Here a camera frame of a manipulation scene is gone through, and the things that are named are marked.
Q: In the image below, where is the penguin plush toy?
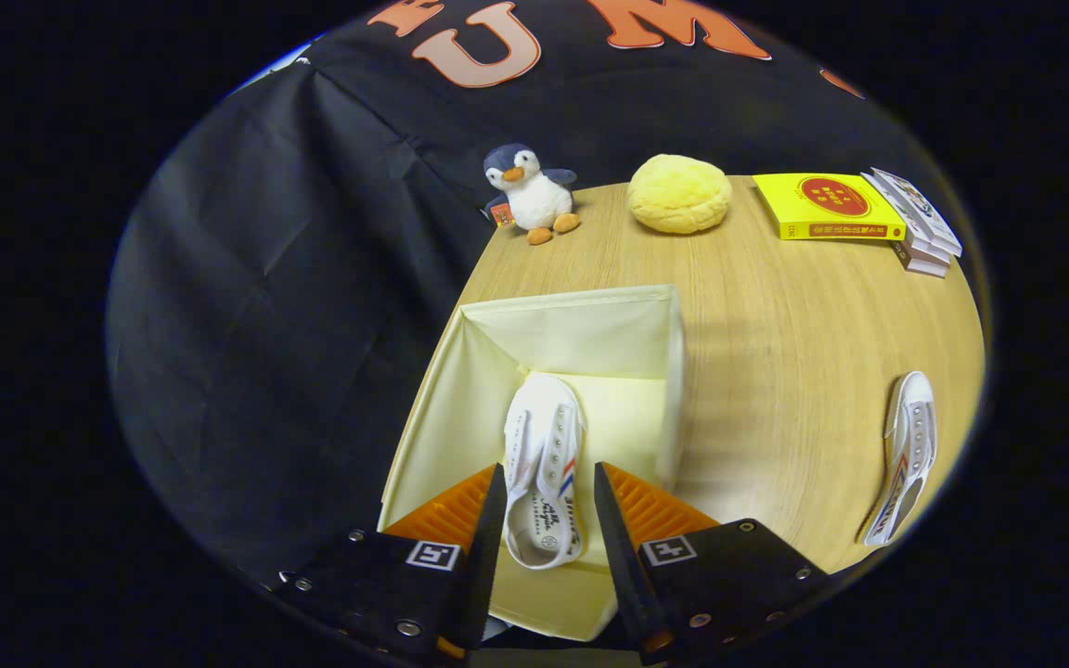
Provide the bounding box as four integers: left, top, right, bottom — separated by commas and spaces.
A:
482, 142, 582, 246

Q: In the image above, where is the plain white book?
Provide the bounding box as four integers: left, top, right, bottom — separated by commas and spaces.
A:
861, 173, 953, 266

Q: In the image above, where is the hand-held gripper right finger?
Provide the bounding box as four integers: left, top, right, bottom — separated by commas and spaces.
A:
593, 462, 834, 665

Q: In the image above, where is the cream fabric storage box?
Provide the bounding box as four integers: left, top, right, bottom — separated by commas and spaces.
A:
377, 285, 689, 643

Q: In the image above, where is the yellow book with red circle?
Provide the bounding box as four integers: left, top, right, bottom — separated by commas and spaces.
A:
752, 173, 908, 242

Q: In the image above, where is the white canvas shoe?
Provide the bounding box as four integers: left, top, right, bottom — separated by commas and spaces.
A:
858, 371, 939, 547
501, 373, 587, 570

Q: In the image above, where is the round yellow plush cushion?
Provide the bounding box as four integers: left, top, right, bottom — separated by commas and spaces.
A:
626, 153, 734, 235

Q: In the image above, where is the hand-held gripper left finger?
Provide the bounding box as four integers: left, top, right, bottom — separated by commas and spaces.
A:
261, 464, 509, 665

